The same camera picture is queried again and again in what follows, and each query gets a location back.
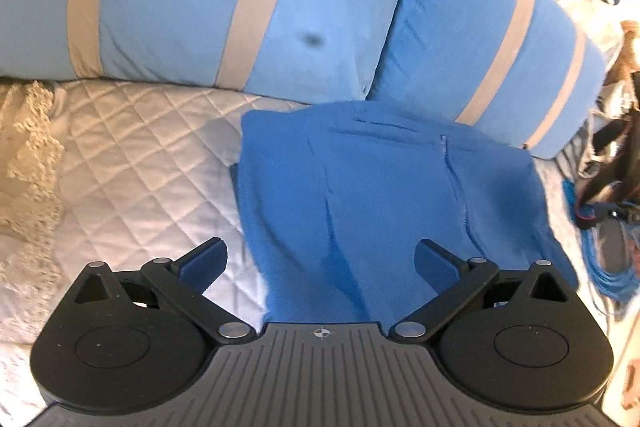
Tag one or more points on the black bag with red piping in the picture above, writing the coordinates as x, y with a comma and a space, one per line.
607, 142

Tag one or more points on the cream crochet lace throw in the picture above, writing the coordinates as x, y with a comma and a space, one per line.
30, 167

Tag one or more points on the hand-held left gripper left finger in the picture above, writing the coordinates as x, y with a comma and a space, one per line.
202, 263

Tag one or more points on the brown stuffed toy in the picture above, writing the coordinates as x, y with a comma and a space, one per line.
627, 52

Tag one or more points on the blue fleece jacket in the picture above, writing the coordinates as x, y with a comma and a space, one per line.
390, 207

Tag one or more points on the white quilted bed cover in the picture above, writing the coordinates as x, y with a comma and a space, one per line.
140, 157

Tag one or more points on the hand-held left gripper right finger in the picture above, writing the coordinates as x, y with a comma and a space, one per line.
436, 266

